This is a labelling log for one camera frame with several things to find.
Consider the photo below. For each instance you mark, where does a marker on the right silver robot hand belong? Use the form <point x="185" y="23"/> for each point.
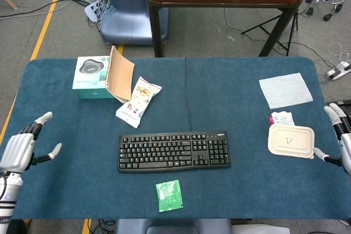
<point x="341" y="138"/>

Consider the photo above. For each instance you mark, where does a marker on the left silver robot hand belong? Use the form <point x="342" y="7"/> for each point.
<point x="22" y="149"/>

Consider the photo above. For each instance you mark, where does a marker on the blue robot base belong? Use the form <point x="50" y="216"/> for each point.
<point x="129" y="12"/>

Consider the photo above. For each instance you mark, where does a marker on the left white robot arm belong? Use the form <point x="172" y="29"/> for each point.
<point x="9" y="195"/>

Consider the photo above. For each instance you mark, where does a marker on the black computer keyboard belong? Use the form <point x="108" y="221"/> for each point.
<point x="174" y="151"/>

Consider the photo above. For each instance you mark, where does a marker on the beige pulp tray lid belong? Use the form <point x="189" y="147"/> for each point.
<point x="290" y="141"/>

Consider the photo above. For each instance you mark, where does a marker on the white pink sachet packet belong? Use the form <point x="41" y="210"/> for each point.
<point x="282" y="119"/>

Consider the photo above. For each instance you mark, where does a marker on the white extension socket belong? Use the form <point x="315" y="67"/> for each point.
<point x="338" y="70"/>

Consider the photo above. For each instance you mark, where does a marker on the white paper napkin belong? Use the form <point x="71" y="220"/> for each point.
<point x="285" y="90"/>

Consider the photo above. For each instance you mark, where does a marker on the white teal product box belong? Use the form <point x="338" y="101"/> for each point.
<point x="87" y="80"/>

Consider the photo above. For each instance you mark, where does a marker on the brown spiral notebook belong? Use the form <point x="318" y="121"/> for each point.
<point x="122" y="76"/>

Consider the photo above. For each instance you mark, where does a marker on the black tripod stand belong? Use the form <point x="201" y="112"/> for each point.
<point x="277" y="31"/>

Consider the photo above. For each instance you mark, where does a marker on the white snack bag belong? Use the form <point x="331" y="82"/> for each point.
<point x="138" y="99"/>

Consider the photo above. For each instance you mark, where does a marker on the blue table mat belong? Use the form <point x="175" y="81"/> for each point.
<point x="175" y="141"/>

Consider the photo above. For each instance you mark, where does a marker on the green sachet packet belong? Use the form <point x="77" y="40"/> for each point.
<point x="169" y="195"/>

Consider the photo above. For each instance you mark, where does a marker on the white power strip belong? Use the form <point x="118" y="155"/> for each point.
<point x="94" y="9"/>

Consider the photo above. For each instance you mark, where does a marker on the blue robot torso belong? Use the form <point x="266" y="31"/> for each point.
<point x="175" y="226"/>

